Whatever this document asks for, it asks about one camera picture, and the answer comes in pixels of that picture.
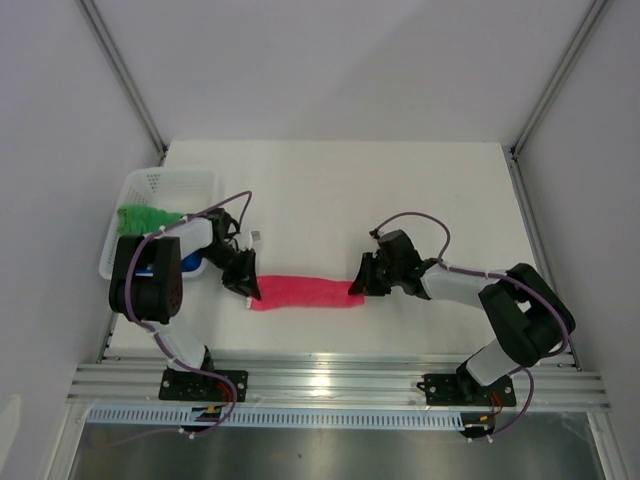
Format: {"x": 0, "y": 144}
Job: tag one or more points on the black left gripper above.
{"x": 244, "y": 281}

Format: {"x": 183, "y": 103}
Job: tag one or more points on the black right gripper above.
{"x": 364, "y": 284}

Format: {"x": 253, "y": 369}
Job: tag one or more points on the pink microfiber towel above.
{"x": 285, "y": 291}

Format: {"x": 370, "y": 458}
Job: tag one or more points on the blue microfiber towel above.
{"x": 192, "y": 266}

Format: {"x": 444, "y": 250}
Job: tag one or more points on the green microfiber towel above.
{"x": 140, "y": 219}

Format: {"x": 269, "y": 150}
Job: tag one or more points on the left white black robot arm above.
{"x": 147, "y": 288}

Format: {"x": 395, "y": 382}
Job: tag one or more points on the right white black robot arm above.
{"x": 527, "y": 317}

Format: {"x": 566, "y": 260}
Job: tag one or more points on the white plastic basket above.
{"x": 182, "y": 190}

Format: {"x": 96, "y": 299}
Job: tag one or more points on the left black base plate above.
{"x": 190, "y": 387}

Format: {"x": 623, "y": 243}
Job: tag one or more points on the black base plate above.
{"x": 190, "y": 387}
{"x": 450, "y": 390}

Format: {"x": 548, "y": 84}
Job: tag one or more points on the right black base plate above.
{"x": 450, "y": 390}

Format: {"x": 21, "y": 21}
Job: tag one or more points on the white slotted cable duct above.
{"x": 412, "y": 420}

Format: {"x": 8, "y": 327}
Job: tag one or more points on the aluminium extrusion rail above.
{"x": 335, "y": 381}

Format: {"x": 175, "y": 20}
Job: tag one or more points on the right aluminium frame post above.
{"x": 562, "y": 70}

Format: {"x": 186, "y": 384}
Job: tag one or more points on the aluminium frame post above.
{"x": 106, "y": 42}
{"x": 562, "y": 70}

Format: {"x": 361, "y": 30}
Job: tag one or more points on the left aluminium frame post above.
{"x": 106, "y": 42}

